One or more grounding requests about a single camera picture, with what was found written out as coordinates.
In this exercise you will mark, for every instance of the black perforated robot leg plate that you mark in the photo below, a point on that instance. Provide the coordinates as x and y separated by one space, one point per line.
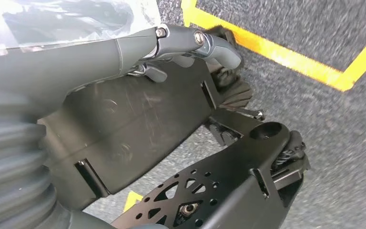
233 164

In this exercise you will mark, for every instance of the yellow floor tape square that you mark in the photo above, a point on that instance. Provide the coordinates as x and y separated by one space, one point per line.
281 55

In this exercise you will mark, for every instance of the black robot leg shell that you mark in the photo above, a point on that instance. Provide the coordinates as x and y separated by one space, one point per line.
132 126

